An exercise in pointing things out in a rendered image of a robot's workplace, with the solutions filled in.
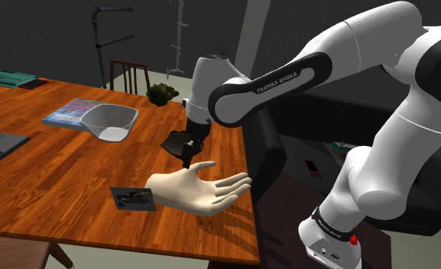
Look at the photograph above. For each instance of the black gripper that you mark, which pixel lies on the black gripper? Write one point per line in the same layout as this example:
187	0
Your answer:
198	131

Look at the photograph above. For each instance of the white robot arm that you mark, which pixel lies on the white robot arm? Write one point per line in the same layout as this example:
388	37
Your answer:
387	149

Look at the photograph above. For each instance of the cream hand figure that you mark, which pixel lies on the cream hand figure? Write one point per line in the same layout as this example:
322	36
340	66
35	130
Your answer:
190	192

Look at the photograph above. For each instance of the green leafy clump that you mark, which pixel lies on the green leafy clump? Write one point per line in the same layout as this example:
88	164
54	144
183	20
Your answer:
161	94

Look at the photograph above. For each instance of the dark photo card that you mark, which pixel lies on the dark photo card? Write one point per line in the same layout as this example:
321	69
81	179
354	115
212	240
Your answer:
132	199

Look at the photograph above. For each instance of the clear glass bowl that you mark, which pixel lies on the clear glass bowl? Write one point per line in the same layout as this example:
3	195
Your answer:
110	121

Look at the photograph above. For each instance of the dark wooden chair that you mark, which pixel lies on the dark wooden chair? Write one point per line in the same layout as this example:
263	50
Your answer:
129	76

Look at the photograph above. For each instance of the dark grass plant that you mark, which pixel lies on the dark grass plant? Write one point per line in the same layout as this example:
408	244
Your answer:
218	50

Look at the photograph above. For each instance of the dark robot stand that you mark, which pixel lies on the dark robot stand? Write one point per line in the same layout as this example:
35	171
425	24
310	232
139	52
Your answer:
279	223

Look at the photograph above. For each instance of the grey coat stand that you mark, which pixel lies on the grey coat stand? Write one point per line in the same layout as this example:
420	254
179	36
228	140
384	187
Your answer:
179	37

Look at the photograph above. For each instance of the black sofa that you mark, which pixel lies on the black sofa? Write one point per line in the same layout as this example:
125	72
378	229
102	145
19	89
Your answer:
317	119

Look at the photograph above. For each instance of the brown wooden table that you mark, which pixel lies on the brown wooden table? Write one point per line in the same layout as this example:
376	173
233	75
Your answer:
63	175

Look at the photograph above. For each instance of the colourful book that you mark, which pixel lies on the colourful book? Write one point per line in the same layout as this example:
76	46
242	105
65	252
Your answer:
65	113

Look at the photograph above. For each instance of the dark pipe rack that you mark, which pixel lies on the dark pipe rack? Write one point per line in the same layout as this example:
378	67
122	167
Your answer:
100	44

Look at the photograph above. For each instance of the black flat phone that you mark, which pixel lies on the black flat phone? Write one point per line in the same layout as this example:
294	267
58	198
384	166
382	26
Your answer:
33	84

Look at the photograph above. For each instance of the teal folded cloth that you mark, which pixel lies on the teal folded cloth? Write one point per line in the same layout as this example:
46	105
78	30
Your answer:
4	76

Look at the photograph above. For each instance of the brown wooden stool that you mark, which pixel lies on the brown wooden stool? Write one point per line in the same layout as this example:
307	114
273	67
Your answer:
15	255

